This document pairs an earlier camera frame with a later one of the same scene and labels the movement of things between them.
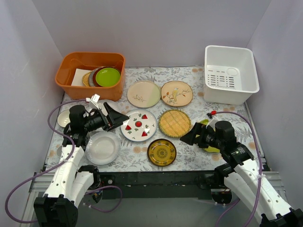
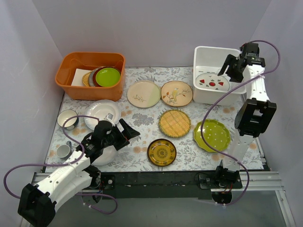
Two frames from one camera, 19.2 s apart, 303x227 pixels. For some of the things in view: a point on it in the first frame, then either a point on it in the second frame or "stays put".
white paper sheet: x=77 y=78 stays put
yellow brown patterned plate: x=161 y=152 stays put
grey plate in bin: x=91 y=77 stays put
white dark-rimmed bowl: x=63 y=118 stays put
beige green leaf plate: x=144 y=94 stays put
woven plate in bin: x=85 y=78 stays put
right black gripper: x=199 y=135 → x=235 y=68
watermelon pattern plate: x=141 y=126 → x=211 y=81
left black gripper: x=107 y=118 → x=120 y=138
